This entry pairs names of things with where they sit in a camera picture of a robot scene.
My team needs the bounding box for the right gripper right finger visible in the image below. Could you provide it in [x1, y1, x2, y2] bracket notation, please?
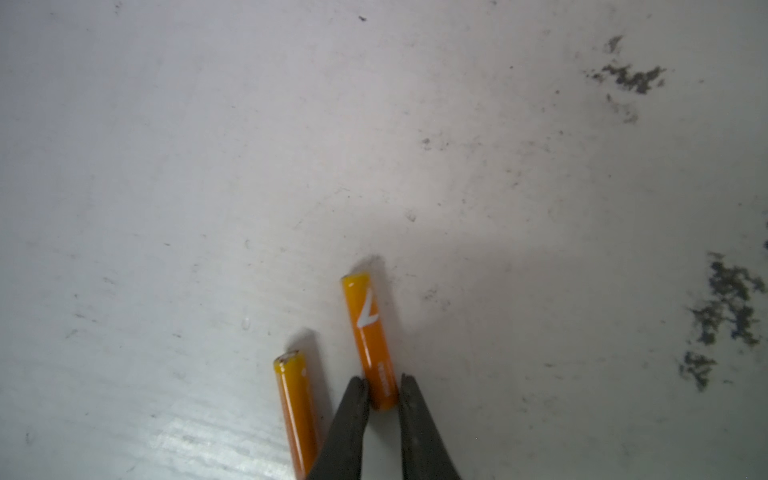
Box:
[398, 374, 461, 480]

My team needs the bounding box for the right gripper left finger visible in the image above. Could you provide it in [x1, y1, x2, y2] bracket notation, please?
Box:
[307, 376, 370, 480]

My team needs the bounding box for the orange AAA battery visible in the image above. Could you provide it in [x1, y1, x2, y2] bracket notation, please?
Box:
[273, 350, 321, 479]
[340, 272, 398, 411]

